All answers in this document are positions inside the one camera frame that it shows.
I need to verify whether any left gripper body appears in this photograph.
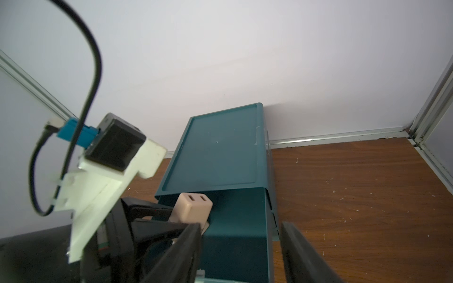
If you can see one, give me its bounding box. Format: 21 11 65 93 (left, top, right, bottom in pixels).
1 198 139 283

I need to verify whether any teal three-drawer cabinet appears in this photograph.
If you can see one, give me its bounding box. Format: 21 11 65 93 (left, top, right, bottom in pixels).
155 102 280 241

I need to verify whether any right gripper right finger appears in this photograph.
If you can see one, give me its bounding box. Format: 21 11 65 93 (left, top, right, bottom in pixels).
280 222 343 283

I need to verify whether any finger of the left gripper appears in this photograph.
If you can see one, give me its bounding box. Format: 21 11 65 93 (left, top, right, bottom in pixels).
122 197 184 248

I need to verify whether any beige plug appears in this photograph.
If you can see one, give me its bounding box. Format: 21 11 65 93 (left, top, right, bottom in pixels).
169 193 213 234

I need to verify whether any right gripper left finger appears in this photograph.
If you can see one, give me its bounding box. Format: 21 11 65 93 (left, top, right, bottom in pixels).
142 223 202 283

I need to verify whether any teal top drawer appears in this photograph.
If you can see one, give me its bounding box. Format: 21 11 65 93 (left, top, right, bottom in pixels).
155 187 275 283

